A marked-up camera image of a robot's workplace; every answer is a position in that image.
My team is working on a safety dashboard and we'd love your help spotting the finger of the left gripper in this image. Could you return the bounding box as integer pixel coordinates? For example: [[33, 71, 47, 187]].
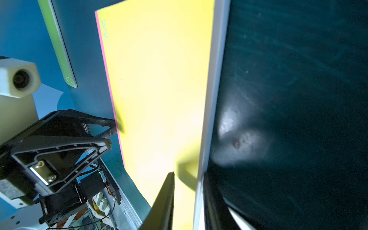
[[37, 109, 117, 139]]

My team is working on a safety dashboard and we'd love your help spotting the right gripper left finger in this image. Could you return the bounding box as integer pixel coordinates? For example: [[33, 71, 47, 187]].
[[140, 172, 175, 230]]

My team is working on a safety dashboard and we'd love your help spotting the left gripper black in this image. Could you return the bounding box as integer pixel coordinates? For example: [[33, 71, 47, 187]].
[[1, 136, 112, 209]]

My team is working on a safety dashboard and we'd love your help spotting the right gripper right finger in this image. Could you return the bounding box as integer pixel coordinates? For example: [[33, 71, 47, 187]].
[[203, 172, 240, 230]]

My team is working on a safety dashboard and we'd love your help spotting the green cover notebook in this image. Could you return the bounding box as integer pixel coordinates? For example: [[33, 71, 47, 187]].
[[37, 0, 78, 88]]

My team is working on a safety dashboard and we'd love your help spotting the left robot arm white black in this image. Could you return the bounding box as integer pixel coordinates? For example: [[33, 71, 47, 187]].
[[1, 110, 121, 227]]

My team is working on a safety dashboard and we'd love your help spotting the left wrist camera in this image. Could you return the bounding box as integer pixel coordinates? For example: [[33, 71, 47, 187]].
[[1, 58, 41, 98]]

